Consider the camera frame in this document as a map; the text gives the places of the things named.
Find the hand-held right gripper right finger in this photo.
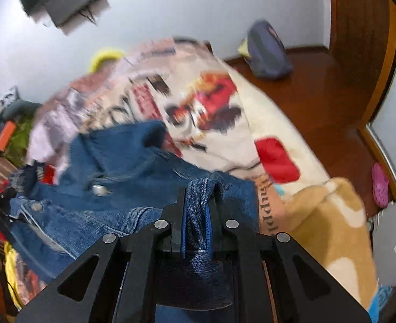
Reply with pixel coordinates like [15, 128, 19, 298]
[205, 190, 372, 323]

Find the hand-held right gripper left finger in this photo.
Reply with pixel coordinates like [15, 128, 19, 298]
[16, 186, 187, 323]

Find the blue denim jacket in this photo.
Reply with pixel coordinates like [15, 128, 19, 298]
[8, 119, 262, 323]

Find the green patterned cloth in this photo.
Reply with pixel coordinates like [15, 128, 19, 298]
[2, 118, 34, 166]

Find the orange box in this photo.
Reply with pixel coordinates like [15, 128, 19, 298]
[0, 121, 17, 153]

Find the yellow printed cloth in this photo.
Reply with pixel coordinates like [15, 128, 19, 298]
[3, 241, 27, 311]

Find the pile of clutter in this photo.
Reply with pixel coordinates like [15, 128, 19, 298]
[0, 85, 21, 115]

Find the printed blanket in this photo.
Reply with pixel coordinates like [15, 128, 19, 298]
[26, 37, 380, 323]

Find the yellow round object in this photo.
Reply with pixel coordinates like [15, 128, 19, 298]
[89, 48, 126, 73]

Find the pink slipper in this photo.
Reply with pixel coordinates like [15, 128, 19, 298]
[371, 162, 391, 209]

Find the grey object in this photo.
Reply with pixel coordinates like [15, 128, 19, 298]
[368, 193, 396, 287]

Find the light blue cloth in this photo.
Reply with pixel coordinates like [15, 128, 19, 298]
[366, 284, 394, 323]

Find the grey backpack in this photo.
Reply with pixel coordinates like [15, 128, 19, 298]
[244, 20, 294, 80]

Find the wooden wardrobe with white doors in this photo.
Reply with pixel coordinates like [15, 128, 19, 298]
[360, 0, 396, 203]

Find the brown wooden door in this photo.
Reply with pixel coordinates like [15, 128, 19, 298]
[329, 0, 392, 81]

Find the black cable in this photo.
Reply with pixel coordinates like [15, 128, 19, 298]
[79, 5, 99, 26]

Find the small black wall monitor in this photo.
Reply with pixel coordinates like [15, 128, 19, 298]
[45, 0, 111, 36]

